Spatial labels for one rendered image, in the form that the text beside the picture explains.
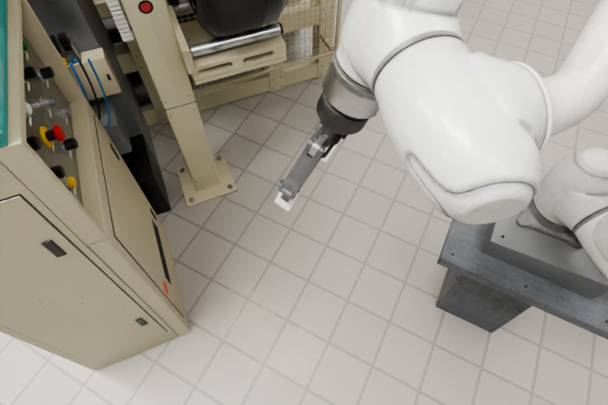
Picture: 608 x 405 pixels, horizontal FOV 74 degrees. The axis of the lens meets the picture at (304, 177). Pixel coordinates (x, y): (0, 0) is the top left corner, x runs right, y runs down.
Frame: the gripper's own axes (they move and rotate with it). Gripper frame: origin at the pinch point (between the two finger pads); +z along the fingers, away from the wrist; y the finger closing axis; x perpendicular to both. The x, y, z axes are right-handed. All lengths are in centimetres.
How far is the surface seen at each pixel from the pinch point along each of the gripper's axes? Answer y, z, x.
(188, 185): 56, 135, 58
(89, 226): -17, 39, 35
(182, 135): 51, 91, 62
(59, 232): -22, 39, 39
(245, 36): 66, 37, 51
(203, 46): 54, 41, 59
